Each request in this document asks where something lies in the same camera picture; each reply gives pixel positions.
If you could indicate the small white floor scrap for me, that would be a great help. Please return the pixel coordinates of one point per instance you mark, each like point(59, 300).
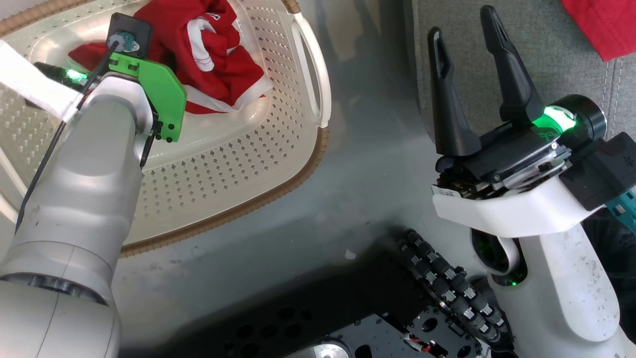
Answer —
point(350, 254)

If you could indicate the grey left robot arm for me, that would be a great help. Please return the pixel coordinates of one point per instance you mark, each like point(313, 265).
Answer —
point(74, 209)

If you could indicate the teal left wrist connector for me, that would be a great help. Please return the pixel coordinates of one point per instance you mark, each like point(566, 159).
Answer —
point(125, 42)

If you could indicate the plain red garment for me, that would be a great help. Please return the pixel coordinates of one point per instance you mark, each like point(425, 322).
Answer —
point(606, 25)

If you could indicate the red garment with white trim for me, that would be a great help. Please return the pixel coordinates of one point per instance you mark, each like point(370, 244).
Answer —
point(218, 64)

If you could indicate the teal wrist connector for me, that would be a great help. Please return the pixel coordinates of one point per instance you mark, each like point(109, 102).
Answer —
point(125, 42)
point(623, 211)

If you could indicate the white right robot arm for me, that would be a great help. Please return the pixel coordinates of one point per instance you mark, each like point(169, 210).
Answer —
point(556, 293)

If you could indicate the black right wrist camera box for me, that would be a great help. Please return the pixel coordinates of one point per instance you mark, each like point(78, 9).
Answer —
point(603, 166)

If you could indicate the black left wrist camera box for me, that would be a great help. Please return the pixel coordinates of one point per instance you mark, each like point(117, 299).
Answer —
point(130, 27)

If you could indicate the white perforated laundry basket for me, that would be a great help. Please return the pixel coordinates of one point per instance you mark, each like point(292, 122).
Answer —
point(223, 164)

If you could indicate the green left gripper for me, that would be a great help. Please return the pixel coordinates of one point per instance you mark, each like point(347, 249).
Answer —
point(161, 92)

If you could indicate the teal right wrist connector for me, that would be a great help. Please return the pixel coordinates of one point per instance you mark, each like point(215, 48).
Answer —
point(623, 211)

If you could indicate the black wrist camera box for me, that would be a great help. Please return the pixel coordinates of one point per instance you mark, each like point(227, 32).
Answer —
point(603, 166)
point(130, 27)

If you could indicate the grey fabric sofa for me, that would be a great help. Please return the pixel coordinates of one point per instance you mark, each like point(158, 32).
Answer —
point(546, 44)

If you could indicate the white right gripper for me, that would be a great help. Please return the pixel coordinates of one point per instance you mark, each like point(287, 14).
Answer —
point(521, 204)

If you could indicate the white flat strip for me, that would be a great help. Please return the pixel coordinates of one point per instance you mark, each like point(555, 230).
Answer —
point(35, 79)

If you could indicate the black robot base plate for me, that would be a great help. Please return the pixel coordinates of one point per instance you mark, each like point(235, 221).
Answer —
point(308, 318)

